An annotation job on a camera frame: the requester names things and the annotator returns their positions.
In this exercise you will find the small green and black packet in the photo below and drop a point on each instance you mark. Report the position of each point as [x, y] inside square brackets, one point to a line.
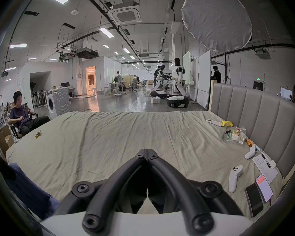
[226, 133]

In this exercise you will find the table with monitor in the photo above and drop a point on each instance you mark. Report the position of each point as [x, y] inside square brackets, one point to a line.
[64, 87]

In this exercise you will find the white box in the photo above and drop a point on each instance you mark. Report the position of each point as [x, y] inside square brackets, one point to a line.
[155, 100]

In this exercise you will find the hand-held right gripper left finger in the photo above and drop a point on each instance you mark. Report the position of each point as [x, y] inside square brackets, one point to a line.
[127, 178]

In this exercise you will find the black phone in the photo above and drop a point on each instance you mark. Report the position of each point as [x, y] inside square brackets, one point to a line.
[254, 200]

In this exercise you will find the black pen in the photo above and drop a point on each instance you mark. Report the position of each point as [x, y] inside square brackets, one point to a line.
[265, 160]

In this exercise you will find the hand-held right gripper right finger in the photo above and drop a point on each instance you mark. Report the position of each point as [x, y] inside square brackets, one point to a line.
[167, 178]

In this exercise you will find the yellow bag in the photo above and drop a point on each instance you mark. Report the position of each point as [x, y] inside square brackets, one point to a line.
[227, 124]

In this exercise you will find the group of office chairs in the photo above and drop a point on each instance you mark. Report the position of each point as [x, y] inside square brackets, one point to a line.
[137, 84]

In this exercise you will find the round white photo diffuser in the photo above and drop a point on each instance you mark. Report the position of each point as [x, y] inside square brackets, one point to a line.
[216, 18]

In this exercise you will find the white stool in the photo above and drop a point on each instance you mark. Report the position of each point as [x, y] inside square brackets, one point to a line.
[117, 91]

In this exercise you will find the white remote control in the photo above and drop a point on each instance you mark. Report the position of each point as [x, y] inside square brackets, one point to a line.
[214, 123]

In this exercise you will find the small yellow-green object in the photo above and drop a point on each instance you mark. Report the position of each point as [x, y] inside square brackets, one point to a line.
[37, 134]

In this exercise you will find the white washing machine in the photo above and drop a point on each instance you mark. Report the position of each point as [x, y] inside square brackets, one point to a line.
[59, 102]

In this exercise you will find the grey padded headboard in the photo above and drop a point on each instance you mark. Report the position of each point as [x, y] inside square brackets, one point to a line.
[255, 112]

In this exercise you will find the dark blue garment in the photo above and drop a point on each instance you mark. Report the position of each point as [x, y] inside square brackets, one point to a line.
[29, 190]

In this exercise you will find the brown carton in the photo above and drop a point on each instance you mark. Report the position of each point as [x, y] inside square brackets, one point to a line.
[3, 139]

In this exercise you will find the phone with pink case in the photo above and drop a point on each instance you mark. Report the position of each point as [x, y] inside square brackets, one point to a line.
[264, 187]

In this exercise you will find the white hand controller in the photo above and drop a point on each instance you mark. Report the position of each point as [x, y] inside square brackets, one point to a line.
[250, 153]
[235, 178]

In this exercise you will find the bed with pale green sheet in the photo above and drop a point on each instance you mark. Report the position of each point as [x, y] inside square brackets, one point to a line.
[113, 136]

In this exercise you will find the orange tube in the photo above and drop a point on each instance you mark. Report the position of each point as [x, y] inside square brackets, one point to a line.
[249, 141]

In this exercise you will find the white paper sheet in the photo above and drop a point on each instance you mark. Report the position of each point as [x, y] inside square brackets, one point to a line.
[266, 171]

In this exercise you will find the black chair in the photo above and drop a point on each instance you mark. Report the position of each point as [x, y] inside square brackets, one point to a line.
[13, 131]

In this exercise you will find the clear plastic snack bag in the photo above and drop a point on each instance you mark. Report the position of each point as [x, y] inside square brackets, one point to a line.
[238, 135]

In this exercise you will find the white humanoid robot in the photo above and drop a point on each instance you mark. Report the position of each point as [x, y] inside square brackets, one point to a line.
[178, 82]
[159, 82]

